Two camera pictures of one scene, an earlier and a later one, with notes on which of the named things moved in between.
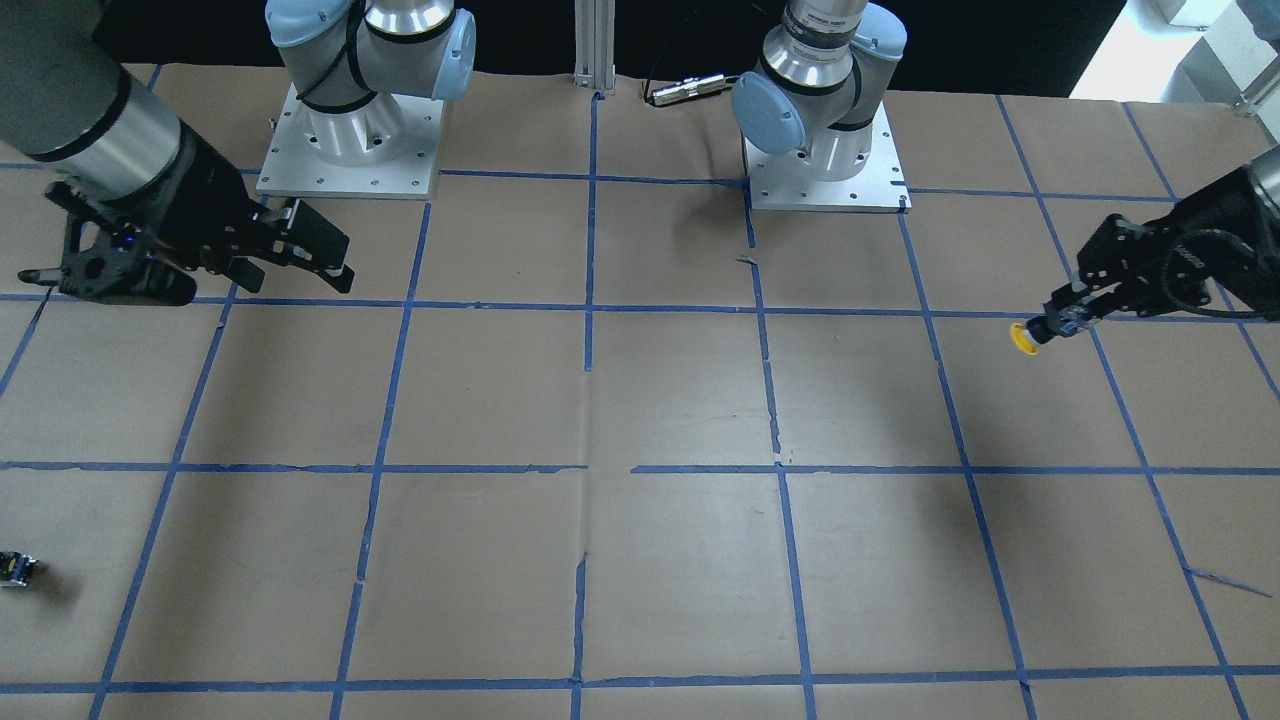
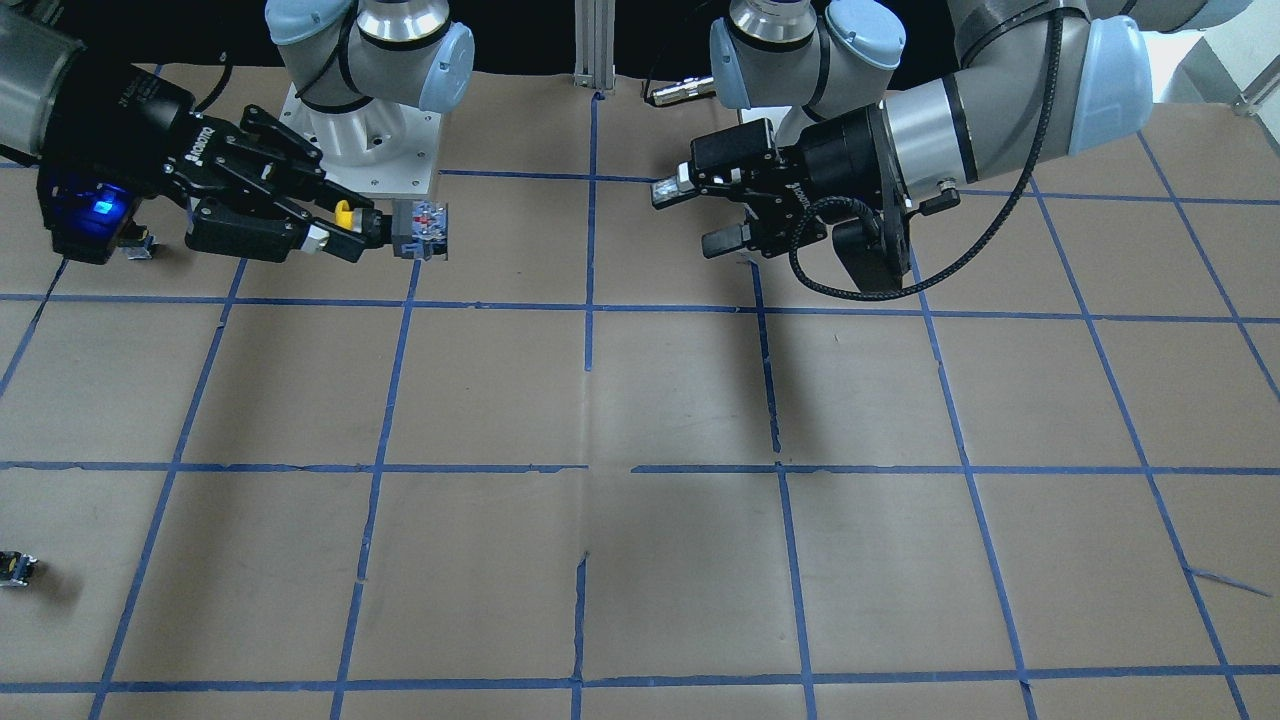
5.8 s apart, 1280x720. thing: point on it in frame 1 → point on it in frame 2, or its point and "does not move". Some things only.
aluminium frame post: x=594 y=40 does not move
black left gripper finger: x=1068 y=304 → x=675 y=189
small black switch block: x=14 y=568 does not move
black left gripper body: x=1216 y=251 → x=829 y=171
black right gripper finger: x=244 y=273 → x=293 y=162
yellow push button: x=1026 y=343 → x=419 y=228
